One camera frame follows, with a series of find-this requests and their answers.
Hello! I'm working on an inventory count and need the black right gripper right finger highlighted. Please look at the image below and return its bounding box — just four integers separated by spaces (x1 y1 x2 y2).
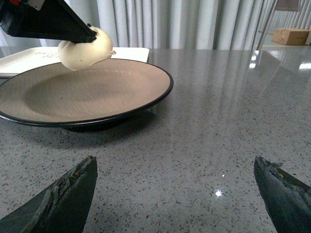
254 156 311 233

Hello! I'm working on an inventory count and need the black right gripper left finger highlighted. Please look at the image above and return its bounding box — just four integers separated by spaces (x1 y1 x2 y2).
0 156 97 233

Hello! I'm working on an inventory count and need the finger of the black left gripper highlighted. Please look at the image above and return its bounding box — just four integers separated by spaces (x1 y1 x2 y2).
0 0 97 43

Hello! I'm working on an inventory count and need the white steamed bun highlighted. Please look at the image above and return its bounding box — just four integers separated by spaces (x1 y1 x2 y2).
58 26 116 70

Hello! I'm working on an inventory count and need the beige plate with black rim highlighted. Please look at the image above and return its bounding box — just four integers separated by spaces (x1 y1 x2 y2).
0 59 173 131

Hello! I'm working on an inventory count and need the white rectangular tray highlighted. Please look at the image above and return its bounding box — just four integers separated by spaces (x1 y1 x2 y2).
0 47 149 78

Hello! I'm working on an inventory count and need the grey curtain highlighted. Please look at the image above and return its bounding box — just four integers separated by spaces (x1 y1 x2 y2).
68 0 272 50

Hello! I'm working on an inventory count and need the cardboard box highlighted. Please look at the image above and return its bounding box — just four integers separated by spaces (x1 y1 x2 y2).
272 28 310 45

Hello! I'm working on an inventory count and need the metal stand pole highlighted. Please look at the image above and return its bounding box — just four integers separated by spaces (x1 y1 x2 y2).
256 0 278 51

